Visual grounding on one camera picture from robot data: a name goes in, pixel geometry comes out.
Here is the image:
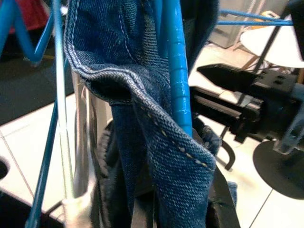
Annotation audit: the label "black pedestal fan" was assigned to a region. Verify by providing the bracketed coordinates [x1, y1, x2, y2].
[252, 140, 304, 199]

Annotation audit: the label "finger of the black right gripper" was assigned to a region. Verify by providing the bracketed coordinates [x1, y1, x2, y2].
[190, 87, 243, 129]
[197, 63, 259, 92]

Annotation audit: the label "white plastic chair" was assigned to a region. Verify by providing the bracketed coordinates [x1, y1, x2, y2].
[234, 23, 304, 72]

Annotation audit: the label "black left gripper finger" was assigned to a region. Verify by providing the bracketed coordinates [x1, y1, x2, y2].
[209, 168, 242, 228]

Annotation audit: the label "black metal clothes rack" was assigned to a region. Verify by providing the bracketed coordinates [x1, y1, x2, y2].
[219, 22, 288, 171]

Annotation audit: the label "black floor mat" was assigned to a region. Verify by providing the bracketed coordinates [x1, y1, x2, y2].
[0, 53, 79, 125]

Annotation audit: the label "red table cloth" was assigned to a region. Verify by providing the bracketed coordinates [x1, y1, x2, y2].
[18, 0, 54, 31]

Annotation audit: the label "pale wire hanger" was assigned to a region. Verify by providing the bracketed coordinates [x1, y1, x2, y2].
[52, 0, 76, 205]

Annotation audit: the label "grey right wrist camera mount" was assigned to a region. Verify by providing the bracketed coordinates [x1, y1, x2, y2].
[273, 80, 304, 155]

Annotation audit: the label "white T-shirt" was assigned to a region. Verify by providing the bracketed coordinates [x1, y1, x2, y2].
[62, 68, 98, 228]

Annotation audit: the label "dark blue jeans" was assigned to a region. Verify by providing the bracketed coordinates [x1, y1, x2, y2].
[64, 0, 238, 228]

